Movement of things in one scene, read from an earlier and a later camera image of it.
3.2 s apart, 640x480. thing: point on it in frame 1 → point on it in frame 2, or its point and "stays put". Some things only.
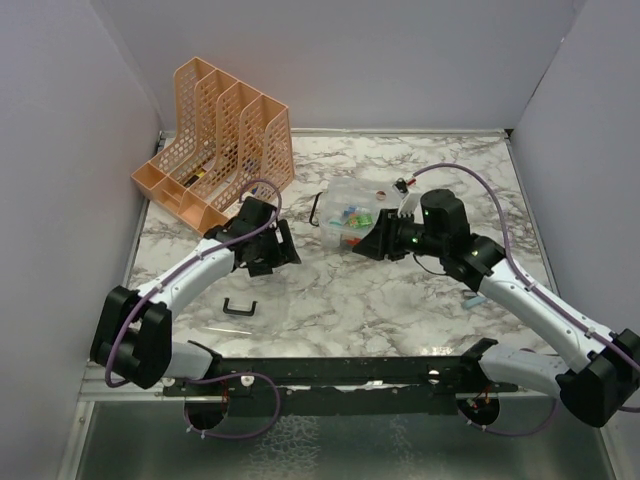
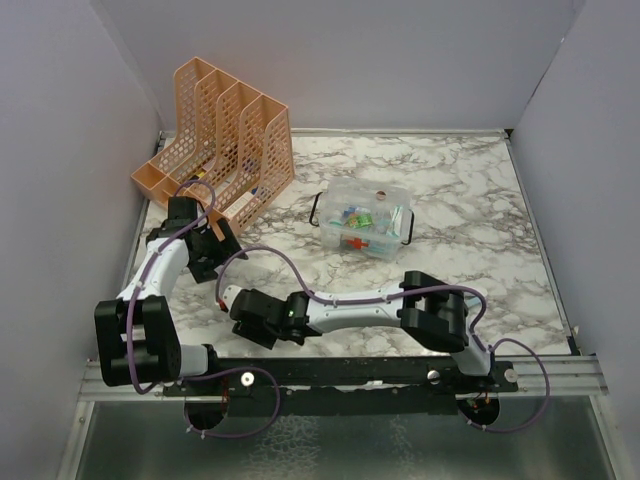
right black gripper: (381, 241) → (264, 337)
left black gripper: (265, 267) → (204, 269)
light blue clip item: (475, 301) stays put
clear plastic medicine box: (346, 207) stays put
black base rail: (341, 385) stays put
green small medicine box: (359, 221) stays put
